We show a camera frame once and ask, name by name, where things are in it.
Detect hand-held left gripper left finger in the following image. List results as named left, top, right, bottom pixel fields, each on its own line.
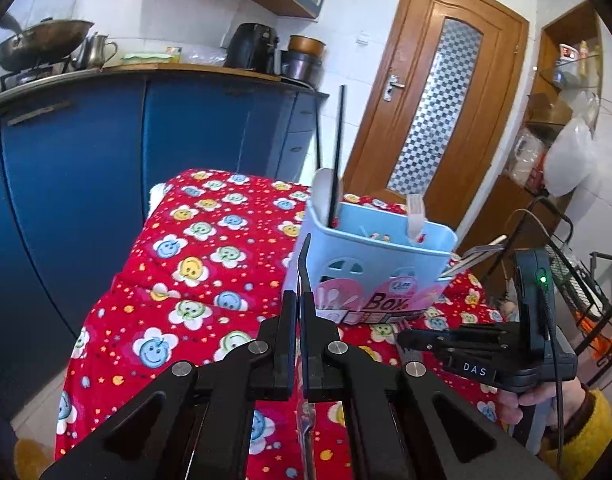
left=38, top=290, right=299, bottom=480

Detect black chopstick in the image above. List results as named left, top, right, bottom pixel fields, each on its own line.
left=327, top=85, right=346, bottom=226

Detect red floral tablecloth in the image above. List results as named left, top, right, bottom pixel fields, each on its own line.
left=53, top=169, right=517, bottom=480

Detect blue kitchen cabinet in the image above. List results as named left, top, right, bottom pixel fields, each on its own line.
left=0, top=65, right=331, bottom=411

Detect wooden shelf unit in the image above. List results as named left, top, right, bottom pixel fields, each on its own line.
left=501, top=0, right=607, bottom=201

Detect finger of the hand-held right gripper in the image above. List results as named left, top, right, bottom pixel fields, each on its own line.
left=396, top=332, right=514, bottom=362
left=408, top=322, right=517, bottom=343

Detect white plastic bag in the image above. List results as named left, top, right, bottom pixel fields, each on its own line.
left=543, top=117, right=599, bottom=198

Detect metal kettle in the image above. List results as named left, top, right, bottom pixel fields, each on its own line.
left=73, top=32, right=118, bottom=71

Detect person's right forearm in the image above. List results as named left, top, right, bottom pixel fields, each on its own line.
left=536, top=390, right=612, bottom=476

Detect wooden door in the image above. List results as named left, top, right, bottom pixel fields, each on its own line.
left=343, top=0, right=530, bottom=216

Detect beige plastic spoon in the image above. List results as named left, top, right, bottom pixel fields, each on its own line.
left=312, top=167, right=345, bottom=224

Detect stacked pots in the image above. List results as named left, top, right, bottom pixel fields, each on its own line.
left=280, top=50, right=323, bottom=84

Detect white chopstick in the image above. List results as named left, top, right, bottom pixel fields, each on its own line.
left=466, top=234, right=508, bottom=254

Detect metal fork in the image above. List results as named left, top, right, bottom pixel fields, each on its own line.
left=442, top=244, right=504, bottom=279

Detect metal wok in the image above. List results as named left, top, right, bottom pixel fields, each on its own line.
left=0, top=17, right=95, bottom=72

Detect gas stove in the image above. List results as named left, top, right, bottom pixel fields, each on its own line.
left=0, top=65, right=72, bottom=92

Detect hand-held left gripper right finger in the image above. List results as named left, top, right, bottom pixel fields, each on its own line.
left=300, top=291, right=562, bottom=480

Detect black metal cart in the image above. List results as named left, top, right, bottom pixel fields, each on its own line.
left=506, top=195, right=612, bottom=376

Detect metal door handle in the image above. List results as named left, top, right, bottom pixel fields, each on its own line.
left=383, top=74, right=406, bottom=102

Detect green cloth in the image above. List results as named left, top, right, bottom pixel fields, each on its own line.
left=122, top=51, right=182, bottom=65

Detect person's right hand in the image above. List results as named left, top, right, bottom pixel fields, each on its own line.
left=496, top=375, right=589, bottom=428

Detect beige plastic fork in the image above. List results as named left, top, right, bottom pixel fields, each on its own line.
left=406, top=194, right=428, bottom=244

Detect brown pot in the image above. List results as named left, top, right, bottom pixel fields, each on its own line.
left=288, top=35, right=327, bottom=56

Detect black air fryer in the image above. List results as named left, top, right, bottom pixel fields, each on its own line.
left=223, top=22, right=279, bottom=74

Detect light blue utensil box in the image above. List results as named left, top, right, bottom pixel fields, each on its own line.
left=286, top=195, right=458, bottom=326

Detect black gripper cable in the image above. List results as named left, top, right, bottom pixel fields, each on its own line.
left=535, top=280, right=568, bottom=472

